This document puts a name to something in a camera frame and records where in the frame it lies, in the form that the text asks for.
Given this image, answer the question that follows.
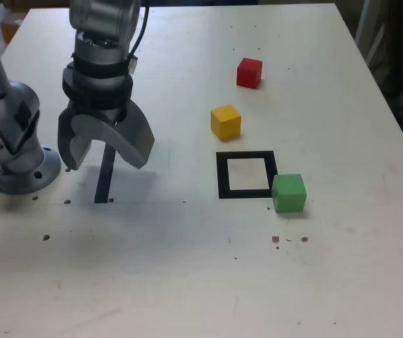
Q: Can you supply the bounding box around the black tape square outline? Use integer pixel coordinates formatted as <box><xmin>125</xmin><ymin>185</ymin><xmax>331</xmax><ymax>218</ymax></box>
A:
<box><xmin>215</xmin><ymin>150</ymin><xmax>279</xmax><ymax>200</ymax></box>

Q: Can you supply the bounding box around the green cube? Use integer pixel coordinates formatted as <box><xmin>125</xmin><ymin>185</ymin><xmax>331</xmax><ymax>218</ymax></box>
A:
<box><xmin>271</xmin><ymin>173</ymin><xmax>308</xmax><ymax>214</ymax></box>

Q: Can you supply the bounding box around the brown cardboard box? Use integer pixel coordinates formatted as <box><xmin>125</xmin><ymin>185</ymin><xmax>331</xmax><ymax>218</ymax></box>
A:
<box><xmin>0</xmin><ymin>17</ymin><xmax>23</xmax><ymax>45</ymax></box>

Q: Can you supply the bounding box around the yellow cube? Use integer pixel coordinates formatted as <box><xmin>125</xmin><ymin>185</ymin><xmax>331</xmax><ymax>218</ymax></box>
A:
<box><xmin>210</xmin><ymin>104</ymin><xmax>242</xmax><ymax>142</ymax></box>

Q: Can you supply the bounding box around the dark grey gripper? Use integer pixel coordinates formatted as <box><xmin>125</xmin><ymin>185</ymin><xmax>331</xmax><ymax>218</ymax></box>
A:
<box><xmin>57</xmin><ymin>100</ymin><xmax>156</xmax><ymax>172</ymax></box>

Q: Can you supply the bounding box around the red cube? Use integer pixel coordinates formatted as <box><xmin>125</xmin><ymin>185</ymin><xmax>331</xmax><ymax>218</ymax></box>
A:
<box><xmin>236</xmin><ymin>57</ymin><xmax>264</xmax><ymax>89</ymax></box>

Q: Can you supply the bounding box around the black tape strip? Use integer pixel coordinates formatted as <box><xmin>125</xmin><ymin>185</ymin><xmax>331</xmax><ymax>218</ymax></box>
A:
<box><xmin>94</xmin><ymin>141</ymin><xmax>117</xmax><ymax>204</ymax></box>

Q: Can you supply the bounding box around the black cable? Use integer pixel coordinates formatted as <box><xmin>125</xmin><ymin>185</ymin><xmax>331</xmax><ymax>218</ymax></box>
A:
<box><xmin>127</xmin><ymin>4</ymin><xmax>151</xmax><ymax>75</ymax></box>

